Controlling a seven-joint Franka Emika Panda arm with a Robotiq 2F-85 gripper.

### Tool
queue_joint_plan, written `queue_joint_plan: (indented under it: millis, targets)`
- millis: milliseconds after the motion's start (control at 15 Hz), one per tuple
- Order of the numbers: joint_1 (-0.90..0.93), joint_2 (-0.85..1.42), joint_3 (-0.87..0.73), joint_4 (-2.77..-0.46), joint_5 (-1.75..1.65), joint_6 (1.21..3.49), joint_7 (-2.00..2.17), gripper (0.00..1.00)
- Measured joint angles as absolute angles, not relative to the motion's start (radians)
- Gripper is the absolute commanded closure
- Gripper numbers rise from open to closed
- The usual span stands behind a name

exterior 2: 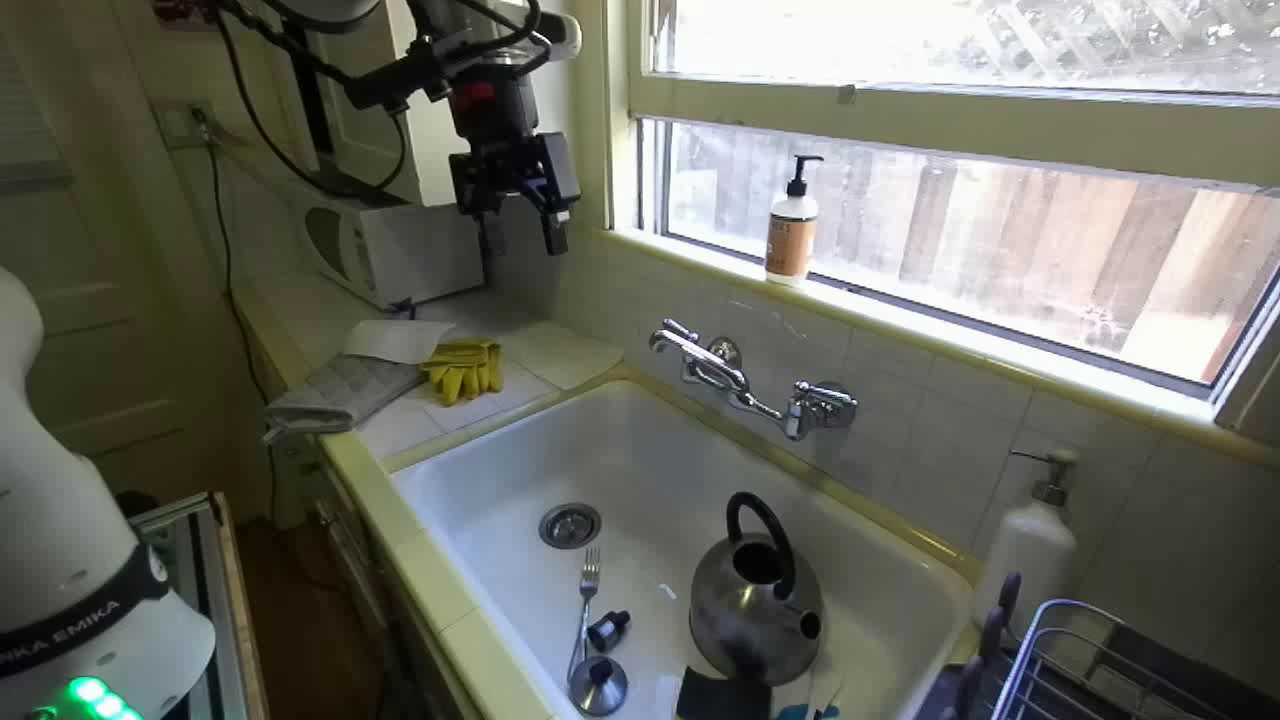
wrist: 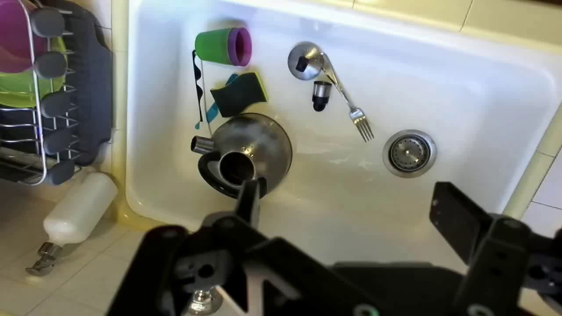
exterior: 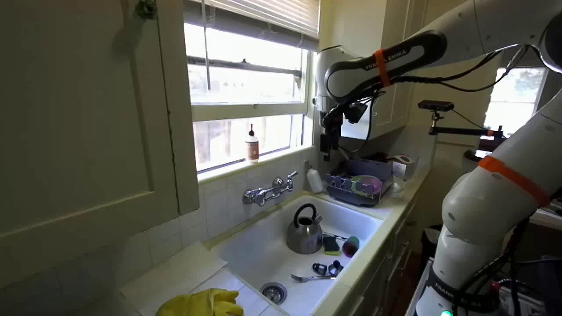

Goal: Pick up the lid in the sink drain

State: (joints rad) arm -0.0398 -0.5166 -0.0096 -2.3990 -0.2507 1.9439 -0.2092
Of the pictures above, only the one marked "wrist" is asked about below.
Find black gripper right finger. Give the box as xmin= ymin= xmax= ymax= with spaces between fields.
xmin=429 ymin=180 xmax=562 ymax=316

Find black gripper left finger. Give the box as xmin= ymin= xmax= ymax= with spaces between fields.
xmin=104 ymin=177 xmax=376 ymax=316

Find metal sink drain lid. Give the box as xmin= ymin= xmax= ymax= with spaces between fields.
xmin=388 ymin=133 xmax=434 ymax=173

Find white ceramic sink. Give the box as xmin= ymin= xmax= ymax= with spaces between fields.
xmin=125 ymin=0 xmax=562 ymax=277

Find green cup purple lid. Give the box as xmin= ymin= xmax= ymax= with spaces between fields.
xmin=194 ymin=24 xmax=255 ymax=68

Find white plastic pump bottle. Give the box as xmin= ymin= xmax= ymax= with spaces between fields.
xmin=25 ymin=170 xmax=120 ymax=277

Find stainless steel kettle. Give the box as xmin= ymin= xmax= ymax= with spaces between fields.
xmin=190 ymin=112 xmax=295 ymax=200

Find black white striped straw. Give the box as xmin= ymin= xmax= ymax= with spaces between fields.
xmin=190 ymin=49 xmax=211 ymax=130

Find dark sponge with teal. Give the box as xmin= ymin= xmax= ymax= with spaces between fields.
xmin=204 ymin=70 xmax=269 ymax=124

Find silver fork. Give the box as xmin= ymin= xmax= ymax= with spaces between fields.
xmin=318 ymin=51 xmax=376 ymax=144

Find dark grey dish rack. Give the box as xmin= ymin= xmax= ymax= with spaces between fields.
xmin=0 ymin=0 xmax=116 ymax=187

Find purple bowl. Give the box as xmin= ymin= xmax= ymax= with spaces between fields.
xmin=0 ymin=0 xmax=46 ymax=75

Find metal sink drain ring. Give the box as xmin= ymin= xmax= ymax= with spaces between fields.
xmin=383 ymin=128 xmax=439 ymax=179

